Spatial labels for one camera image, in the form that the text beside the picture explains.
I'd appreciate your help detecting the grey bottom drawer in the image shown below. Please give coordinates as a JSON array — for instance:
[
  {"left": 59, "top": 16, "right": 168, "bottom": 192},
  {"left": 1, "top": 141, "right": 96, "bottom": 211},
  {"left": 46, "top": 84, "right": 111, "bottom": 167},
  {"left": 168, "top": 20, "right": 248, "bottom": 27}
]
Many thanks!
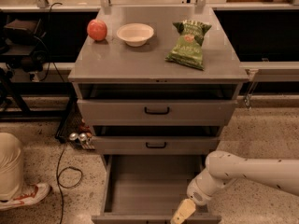
[{"left": 91, "top": 154, "right": 222, "bottom": 224}]

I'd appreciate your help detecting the grey drawer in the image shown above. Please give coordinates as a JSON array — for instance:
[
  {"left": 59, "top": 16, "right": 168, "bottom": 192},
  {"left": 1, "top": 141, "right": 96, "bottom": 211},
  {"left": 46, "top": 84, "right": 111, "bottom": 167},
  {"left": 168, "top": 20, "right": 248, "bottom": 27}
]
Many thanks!
[
  {"left": 78, "top": 84, "right": 236, "bottom": 126},
  {"left": 93, "top": 126, "right": 220, "bottom": 155},
  {"left": 91, "top": 154, "right": 222, "bottom": 224}
]

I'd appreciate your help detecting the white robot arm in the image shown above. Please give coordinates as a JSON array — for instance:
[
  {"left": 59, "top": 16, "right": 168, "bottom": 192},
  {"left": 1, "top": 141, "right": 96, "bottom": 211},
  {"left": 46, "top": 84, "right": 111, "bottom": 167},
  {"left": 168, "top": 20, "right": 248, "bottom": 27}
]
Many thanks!
[{"left": 170, "top": 150, "right": 299, "bottom": 224}]

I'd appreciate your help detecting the grey middle drawer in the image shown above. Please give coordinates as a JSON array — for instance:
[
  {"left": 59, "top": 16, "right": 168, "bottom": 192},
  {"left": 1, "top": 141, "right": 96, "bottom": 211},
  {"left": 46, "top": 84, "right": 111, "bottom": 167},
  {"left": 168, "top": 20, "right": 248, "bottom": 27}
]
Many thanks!
[{"left": 93, "top": 126, "right": 220, "bottom": 155}]

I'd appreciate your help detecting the grey drawer cabinet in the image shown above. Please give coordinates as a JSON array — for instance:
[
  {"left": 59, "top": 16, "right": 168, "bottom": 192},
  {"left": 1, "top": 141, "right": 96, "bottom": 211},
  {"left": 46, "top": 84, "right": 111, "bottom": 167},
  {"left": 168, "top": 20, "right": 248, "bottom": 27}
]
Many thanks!
[{"left": 67, "top": 6, "right": 249, "bottom": 170}]

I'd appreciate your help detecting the grey top drawer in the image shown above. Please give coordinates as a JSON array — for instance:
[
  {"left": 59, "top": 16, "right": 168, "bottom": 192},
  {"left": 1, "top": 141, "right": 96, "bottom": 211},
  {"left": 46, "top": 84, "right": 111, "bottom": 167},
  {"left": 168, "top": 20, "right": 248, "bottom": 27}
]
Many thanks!
[{"left": 78, "top": 84, "right": 236, "bottom": 126}]

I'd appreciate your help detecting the silver can right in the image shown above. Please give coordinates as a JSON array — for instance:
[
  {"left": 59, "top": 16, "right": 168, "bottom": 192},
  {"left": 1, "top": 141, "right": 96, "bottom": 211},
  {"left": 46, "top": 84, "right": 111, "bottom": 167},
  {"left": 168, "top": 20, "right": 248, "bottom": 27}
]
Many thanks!
[{"left": 78, "top": 133, "right": 88, "bottom": 142}]

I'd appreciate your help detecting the silver can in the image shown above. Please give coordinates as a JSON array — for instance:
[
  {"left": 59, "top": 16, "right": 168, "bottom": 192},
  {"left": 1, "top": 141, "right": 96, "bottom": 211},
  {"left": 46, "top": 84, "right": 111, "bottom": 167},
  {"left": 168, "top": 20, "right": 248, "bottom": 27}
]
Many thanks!
[
  {"left": 78, "top": 133, "right": 88, "bottom": 142},
  {"left": 69, "top": 133, "right": 78, "bottom": 141}
]

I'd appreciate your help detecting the silver can left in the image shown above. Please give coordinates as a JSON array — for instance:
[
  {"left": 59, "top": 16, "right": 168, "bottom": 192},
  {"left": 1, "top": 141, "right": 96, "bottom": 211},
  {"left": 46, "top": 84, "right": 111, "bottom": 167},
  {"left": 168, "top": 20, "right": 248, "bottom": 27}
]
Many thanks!
[{"left": 69, "top": 133, "right": 78, "bottom": 141}]

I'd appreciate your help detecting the white red sneaker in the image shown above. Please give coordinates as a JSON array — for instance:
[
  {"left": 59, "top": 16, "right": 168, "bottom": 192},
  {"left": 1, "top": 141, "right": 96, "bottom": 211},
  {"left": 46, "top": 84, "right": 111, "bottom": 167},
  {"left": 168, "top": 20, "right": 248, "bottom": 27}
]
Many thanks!
[{"left": 0, "top": 183, "right": 51, "bottom": 211}]

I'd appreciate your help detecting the green chip bag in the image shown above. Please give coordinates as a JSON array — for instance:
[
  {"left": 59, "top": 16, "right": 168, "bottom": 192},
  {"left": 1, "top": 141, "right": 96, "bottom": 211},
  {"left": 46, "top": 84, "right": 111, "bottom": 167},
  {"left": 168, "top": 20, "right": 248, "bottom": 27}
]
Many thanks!
[{"left": 165, "top": 20, "right": 211, "bottom": 70}]

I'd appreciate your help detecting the white bowl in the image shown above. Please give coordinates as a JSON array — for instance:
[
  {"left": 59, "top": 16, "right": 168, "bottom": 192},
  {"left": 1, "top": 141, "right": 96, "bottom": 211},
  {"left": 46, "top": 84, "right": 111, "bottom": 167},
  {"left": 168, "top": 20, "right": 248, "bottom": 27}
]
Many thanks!
[{"left": 117, "top": 23, "right": 154, "bottom": 47}]

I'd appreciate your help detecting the person's beige trouser leg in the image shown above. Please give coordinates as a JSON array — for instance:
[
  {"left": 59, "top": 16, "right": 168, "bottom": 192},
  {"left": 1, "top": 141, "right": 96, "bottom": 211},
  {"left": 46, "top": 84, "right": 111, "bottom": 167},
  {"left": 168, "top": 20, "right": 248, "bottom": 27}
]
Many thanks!
[{"left": 0, "top": 133, "right": 23, "bottom": 201}]

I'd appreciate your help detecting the red apple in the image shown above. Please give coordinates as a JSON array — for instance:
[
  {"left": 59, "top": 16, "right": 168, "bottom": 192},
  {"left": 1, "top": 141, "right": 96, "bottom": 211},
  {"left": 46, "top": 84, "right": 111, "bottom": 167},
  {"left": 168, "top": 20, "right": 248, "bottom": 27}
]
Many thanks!
[{"left": 87, "top": 20, "right": 107, "bottom": 41}]

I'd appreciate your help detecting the black equipment on left shelf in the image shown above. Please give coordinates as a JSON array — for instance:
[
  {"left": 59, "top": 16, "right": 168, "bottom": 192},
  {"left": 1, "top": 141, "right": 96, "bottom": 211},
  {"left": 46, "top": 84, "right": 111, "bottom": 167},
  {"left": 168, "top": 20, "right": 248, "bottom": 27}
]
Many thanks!
[{"left": 0, "top": 16, "right": 48, "bottom": 72}]

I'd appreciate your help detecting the black floor cable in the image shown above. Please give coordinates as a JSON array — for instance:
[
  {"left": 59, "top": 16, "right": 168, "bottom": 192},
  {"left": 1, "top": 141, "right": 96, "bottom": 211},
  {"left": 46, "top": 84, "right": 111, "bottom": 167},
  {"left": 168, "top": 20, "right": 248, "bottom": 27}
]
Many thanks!
[{"left": 55, "top": 140, "right": 84, "bottom": 224}]

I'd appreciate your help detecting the black wire basket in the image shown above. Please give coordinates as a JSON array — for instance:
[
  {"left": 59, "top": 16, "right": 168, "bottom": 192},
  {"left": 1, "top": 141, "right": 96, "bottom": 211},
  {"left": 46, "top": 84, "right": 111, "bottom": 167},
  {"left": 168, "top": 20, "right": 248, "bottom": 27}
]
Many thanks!
[{"left": 56, "top": 104, "right": 94, "bottom": 151}]

